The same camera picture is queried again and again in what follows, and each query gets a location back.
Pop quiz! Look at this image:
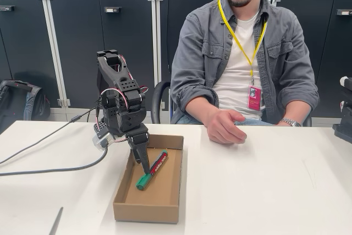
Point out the thin black cable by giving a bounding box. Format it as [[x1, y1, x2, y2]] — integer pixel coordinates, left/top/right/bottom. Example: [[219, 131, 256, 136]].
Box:
[[0, 105, 101, 165]]

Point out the seated man grey shirt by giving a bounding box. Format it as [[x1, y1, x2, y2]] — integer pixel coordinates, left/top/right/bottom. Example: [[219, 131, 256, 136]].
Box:
[[169, 0, 320, 125]]

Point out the seated man's right hand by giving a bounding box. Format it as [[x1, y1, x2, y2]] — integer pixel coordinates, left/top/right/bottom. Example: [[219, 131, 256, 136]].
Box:
[[206, 108, 248, 145]]

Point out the thick grey cable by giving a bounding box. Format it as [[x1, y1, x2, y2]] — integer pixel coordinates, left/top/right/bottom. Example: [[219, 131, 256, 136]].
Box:
[[0, 143, 109, 177]]

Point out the dark grey metal cabinet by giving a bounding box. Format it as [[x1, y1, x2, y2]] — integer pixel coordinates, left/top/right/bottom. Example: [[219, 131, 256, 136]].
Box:
[[155, 0, 276, 124], [42, 0, 157, 122], [0, 0, 45, 122], [273, 0, 352, 127]]

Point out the green capped black marker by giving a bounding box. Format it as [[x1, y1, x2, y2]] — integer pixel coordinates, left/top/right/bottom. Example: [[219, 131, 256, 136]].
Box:
[[135, 150, 169, 192]]

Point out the black backpack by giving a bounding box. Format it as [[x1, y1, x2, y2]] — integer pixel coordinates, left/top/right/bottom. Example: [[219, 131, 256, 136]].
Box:
[[0, 79, 52, 134]]

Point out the seated man's right forearm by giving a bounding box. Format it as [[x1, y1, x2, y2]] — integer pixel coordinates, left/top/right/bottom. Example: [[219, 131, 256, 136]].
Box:
[[170, 80, 221, 125]]

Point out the seated man's left forearm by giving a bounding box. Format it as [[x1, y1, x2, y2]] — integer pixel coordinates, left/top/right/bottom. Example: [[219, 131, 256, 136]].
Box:
[[277, 80, 320, 125]]

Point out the pink ID badge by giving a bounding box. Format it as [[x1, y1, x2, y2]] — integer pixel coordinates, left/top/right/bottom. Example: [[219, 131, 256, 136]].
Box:
[[248, 85, 262, 110]]

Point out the yellow lanyard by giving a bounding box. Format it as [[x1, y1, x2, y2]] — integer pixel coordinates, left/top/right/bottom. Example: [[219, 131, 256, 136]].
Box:
[[218, 0, 269, 86]]

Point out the grey flat strip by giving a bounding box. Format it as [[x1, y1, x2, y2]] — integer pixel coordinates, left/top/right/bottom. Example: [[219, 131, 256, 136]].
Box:
[[48, 206, 64, 235]]

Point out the red white servo wire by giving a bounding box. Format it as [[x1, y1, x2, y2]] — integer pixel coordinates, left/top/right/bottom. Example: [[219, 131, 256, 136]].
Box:
[[99, 54, 148, 145]]

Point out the silver wristwatch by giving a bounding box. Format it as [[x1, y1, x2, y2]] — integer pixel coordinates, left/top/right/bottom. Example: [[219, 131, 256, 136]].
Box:
[[279, 118, 303, 128]]

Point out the brown cardboard box tray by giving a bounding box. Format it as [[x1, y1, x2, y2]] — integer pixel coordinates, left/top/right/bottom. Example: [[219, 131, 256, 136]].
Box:
[[112, 133, 184, 224]]

